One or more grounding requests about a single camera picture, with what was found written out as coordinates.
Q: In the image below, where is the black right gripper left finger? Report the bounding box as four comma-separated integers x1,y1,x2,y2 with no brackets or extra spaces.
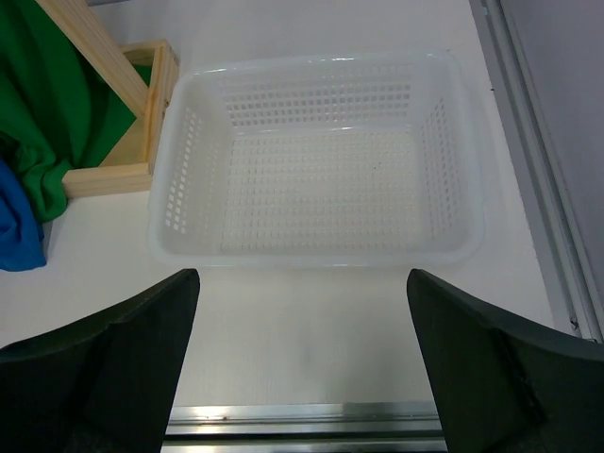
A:
1,269,200,452

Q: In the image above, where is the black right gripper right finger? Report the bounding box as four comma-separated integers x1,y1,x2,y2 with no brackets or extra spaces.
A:
407,269,603,452

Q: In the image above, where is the blue tank top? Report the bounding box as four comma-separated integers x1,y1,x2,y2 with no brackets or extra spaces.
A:
0,160,46,272

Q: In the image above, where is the green tank top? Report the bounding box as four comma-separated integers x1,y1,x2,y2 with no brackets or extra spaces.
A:
1,1,118,223

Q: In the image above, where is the white plastic basket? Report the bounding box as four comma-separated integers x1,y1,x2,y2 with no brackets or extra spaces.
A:
148,50,485,268

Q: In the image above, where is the wooden clothes rack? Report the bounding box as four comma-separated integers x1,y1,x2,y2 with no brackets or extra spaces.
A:
38,1,179,198

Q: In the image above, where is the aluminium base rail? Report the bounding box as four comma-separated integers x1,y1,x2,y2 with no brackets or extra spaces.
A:
161,402,447,452

